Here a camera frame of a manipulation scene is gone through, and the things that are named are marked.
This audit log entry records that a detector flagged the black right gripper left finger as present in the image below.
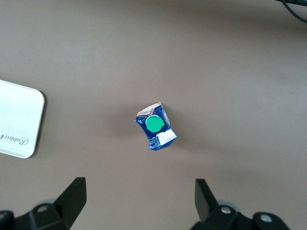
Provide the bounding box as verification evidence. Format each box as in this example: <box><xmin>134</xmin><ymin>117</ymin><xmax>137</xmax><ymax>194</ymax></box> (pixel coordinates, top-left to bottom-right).
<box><xmin>0</xmin><ymin>176</ymin><xmax>87</xmax><ymax>230</ymax></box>

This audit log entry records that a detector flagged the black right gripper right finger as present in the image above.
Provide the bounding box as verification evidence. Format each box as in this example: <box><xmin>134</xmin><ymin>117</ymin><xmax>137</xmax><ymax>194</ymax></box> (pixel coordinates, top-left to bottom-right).
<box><xmin>190</xmin><ymin>178</ymin><xmax>291</xmax><ymax>230</ymax></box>

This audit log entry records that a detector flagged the blue white milk carton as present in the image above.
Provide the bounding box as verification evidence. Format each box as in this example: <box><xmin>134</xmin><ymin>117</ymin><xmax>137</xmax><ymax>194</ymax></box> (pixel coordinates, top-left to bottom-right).
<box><xmin>134</xmin><ymin>102</ymin><xmax>177</xmax><ymax>151</ymax></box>

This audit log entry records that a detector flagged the white rabbit print tray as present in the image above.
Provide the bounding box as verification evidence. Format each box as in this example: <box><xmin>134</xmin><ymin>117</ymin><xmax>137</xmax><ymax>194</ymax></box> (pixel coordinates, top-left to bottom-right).
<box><xmin>0</xmin><ymin>79</ymin><xmax>46</xmax><ymax>159</ymax></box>

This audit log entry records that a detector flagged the black looped cable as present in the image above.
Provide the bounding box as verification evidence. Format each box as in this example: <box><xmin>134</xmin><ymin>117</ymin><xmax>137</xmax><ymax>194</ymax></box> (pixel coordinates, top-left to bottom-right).
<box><xmin>281</xmin><ymin>0</ymin><xmax>307</xmax><ymax>24</ymax></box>

